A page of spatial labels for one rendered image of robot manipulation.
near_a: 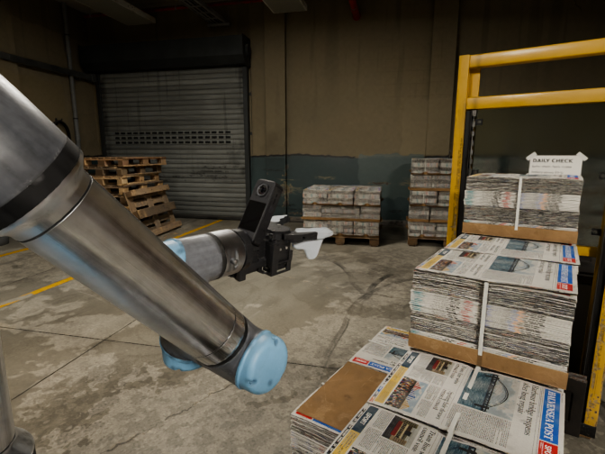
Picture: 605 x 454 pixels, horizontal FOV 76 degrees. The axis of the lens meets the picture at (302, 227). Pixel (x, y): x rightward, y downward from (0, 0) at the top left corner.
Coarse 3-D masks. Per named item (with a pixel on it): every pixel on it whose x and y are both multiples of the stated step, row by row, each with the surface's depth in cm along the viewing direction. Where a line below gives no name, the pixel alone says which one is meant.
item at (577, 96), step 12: (480, 96) 192; (492, 96) 189; (504, 96) 186; (516, 96) 184; (528, 96) 181; (540, 96) 178; (552, 96) 176; (564, 96) 173; (576, 96) 171; (588, 96) 169; (600, 96) 166; (468, 108) 196; (480, 108) 193; (492, 108) 192
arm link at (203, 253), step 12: (168, 240) 56; (180, 240) 56; (192, 240) 57; (204, 240) 58; (216, 240) 59; (180, 252) 54; (192, 252) 55; (204, 252) 56; (216, 252) 58; (192, 264) 54; (204, 264) 56; (216, 264) 58; (204, 276) 57; (216, 276) 59
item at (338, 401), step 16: (352, 368) 142; (368, 368) 142; (336, 384) 133; (352, 384) 133; (368, 384) 133; (320, 400) 124; (336, 400) 124; (352, 400) 124; (320, 416) 116; (336, 416) 116; (352, 416) 116
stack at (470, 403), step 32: (416, 352) 109; (384, 384) 94; (416, 384) 94; (448, 384) 94; (480, 384) 94; (512, 384) 94; (544, 384) 94; (384, 416) 82; (416, 416) 82; (448, 416) 82; (480, 416) 82; (512, 416) 82; (544, 416) 82; (352, 448) 73; (384, 448) 73; (416, 448) 73; (448, 448) 74; (480, 448) 73; (512, 448) 74; (544, 448) 73
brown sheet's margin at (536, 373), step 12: (420, 336) 108; (420, 348) 108; (432, 348) 106; (444, 348) 105; (456, 348) 103; (468, 348) 101; (468, 360) 102; (480, 360) 100; (492, 360) 98; (504, 360) 96; (516, 360) 95; (504, 372) 97; (516, 372) 95; (528, 372) 94; (540, 372) 92; (552, 372) 91; (564, 372) 89; (552, 384) 91; (564, 384) 90
